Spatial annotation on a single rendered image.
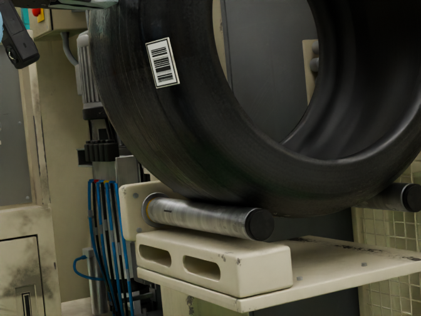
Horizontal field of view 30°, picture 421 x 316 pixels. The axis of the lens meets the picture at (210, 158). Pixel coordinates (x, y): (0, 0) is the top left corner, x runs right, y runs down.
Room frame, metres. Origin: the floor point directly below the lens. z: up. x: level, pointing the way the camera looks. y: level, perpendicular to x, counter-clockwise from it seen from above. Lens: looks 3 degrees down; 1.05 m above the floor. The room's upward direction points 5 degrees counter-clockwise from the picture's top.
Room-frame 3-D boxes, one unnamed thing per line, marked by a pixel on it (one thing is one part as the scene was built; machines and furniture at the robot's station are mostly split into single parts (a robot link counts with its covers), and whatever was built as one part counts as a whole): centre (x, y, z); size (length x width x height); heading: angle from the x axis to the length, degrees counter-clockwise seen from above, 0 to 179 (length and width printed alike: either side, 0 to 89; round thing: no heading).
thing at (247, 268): (1.22, 0.02, 0.84); 0.36 x 0.09 x 0.06; 28
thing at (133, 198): (1.44, -0.02, 0.90); 0.40 x 0.03 x 0.10; 118
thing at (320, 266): (1.29, -0.10, 0.80); 0.37 x 0.36 x 0.02; 118
